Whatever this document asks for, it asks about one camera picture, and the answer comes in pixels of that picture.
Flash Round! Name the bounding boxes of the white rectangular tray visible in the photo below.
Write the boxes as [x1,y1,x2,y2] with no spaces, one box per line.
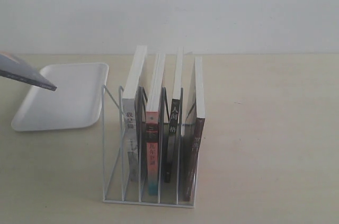
[11,62,109,132]

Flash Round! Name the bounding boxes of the grey spine book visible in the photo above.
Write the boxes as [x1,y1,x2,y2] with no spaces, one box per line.
[122,45,147,182]

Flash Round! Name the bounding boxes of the dark blue moon book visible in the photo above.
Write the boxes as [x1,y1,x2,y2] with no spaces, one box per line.
[1,52,57,91]

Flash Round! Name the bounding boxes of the black spine book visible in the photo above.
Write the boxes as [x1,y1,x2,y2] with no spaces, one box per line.
[164,47,184,183]

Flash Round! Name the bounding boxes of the dark maroon spine book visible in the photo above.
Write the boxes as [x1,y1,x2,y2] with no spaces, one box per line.
[182,57,206,202]

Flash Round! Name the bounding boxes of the white wire book rack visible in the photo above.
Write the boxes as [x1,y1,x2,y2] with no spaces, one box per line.
[101,85,198,208]

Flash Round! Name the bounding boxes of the red spine book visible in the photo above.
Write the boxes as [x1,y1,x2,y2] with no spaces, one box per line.
[146,53,166,196]

